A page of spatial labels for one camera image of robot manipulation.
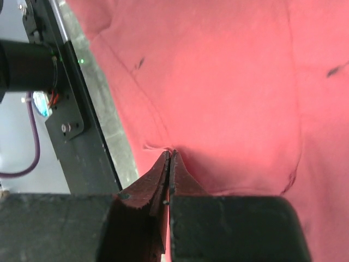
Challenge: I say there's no pink red t shirt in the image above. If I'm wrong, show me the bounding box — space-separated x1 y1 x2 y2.
68 1 348 261

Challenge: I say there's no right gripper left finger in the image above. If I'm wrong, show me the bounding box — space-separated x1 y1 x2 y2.
1 152 170 261

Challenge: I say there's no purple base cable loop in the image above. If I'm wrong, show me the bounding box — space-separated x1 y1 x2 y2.
0 91 41 180

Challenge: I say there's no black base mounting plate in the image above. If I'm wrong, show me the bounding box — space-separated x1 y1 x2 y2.
23 1 122 194

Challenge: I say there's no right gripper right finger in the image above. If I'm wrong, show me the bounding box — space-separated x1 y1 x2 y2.
169 151 311 261

